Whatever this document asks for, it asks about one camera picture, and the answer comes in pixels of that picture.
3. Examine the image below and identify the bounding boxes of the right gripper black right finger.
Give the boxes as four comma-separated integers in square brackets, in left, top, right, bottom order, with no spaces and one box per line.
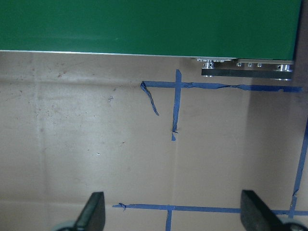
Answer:
[240,190,283,231]

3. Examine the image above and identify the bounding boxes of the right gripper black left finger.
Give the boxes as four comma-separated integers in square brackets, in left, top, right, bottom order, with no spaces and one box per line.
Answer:
[73,192,105,231]

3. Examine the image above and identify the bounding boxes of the green conveyor belt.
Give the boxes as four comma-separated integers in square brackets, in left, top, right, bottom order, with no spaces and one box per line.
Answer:
[0,0,303,65]

